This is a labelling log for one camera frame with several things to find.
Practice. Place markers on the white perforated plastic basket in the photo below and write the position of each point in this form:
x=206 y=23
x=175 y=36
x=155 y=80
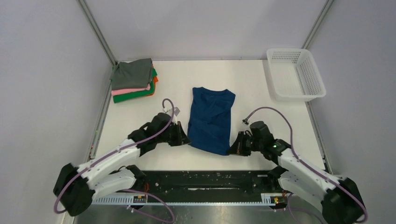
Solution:
x=294 y=75

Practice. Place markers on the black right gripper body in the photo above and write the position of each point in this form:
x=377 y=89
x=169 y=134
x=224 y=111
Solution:
x=256 y=145

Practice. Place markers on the green folded t-shirt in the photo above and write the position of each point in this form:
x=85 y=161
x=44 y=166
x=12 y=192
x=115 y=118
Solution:
x=128 y=96

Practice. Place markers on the blue t-shirt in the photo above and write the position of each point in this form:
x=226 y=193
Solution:
x=209 y=125

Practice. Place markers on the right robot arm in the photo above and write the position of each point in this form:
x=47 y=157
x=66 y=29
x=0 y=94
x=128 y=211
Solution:
x=337 y=199

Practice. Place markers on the grey folded t-shirt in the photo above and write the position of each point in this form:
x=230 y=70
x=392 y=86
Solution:
x=135 y=74

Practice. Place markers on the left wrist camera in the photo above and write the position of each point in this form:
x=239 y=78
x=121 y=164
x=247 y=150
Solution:
x=172 y=110

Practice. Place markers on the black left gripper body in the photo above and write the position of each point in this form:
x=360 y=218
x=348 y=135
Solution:
x=170 y=136

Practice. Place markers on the orange folded t-shirt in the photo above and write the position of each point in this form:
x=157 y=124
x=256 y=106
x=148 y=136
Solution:
x=154 y=82

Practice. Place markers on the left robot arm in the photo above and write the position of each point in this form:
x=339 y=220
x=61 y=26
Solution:
x=78 y=186

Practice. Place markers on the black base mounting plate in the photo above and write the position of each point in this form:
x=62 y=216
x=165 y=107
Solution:
x=232 y=187

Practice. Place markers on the pink folded t-shirt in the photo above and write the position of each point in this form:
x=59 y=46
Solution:
x=130 y=90

